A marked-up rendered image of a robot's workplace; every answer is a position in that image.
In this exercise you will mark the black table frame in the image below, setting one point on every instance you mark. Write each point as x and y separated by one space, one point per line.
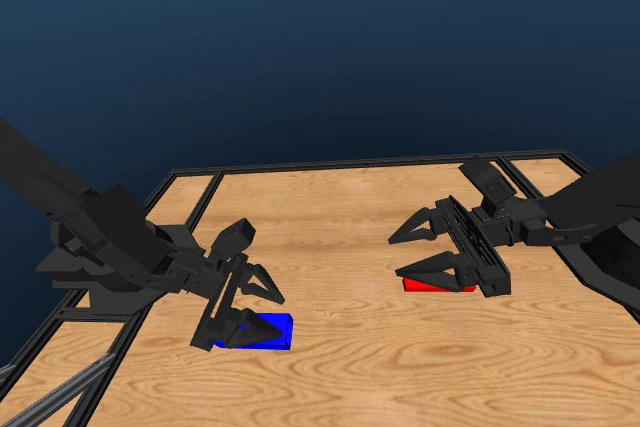
350 163

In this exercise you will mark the blue hollow socket block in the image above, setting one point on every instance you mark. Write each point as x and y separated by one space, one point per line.
285 329

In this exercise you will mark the thin red peg bar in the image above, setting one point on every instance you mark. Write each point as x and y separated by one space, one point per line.
414 285

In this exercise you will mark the grey metal strut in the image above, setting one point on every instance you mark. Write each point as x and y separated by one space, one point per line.
60 389

